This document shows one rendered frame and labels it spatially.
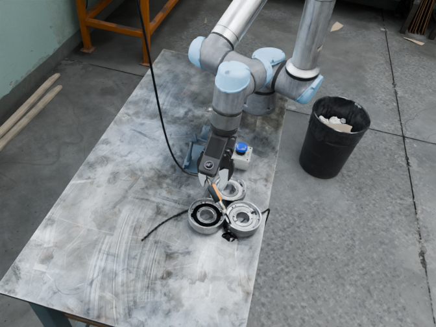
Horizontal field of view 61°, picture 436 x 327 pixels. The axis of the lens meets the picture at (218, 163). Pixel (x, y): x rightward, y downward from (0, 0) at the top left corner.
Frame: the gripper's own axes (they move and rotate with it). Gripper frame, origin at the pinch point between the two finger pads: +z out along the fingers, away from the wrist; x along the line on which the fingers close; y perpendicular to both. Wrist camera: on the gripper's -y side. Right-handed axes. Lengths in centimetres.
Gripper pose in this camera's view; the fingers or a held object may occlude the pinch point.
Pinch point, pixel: (211, 187)
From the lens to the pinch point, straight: 103.5
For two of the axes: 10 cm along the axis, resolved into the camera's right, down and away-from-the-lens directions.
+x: -9.6, -2.6, 0.9
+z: -1.4, 7.7, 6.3
